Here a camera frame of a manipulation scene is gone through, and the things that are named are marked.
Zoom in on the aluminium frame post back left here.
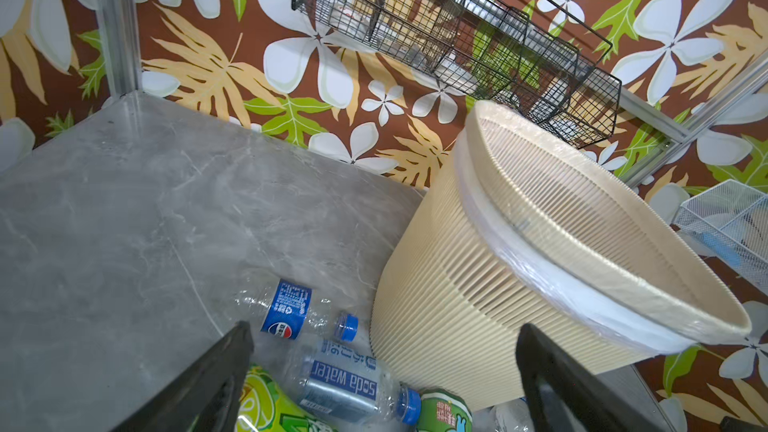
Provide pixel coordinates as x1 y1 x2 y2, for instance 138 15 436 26
96 0 141 97

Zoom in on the soda water bottle blue cap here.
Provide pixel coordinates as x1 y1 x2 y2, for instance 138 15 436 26
280 336 421 426

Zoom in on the clear bottle blue label right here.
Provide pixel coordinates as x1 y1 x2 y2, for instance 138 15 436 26
473 399 534 432

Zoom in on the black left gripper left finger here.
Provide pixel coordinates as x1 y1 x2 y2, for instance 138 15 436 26
115 321 254 431

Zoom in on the white wire basket right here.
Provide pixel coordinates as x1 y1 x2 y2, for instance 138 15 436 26
673 179 767 293

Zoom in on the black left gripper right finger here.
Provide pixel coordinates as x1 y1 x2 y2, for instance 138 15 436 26
515 323 660 432

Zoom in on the cream slatted plastic bin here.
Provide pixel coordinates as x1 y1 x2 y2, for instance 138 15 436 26
370 101 752 410

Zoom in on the blue item in right basket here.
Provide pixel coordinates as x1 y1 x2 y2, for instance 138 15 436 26
699 233 742 270

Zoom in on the clear Pepsi bottle blue label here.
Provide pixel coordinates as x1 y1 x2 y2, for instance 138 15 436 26
230 268 363 343

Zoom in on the aluminium frame post back right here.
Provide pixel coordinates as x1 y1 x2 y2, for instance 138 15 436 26
620 52 767 188

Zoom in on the aluminium frame post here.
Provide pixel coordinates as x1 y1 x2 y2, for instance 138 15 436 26
620 52 767 188
96 0 141 97

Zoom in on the black wire wall basket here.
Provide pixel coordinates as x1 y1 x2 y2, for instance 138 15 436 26
291 0 621 149

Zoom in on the lime green label tea bottle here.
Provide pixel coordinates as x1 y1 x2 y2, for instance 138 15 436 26
235 364 335 432

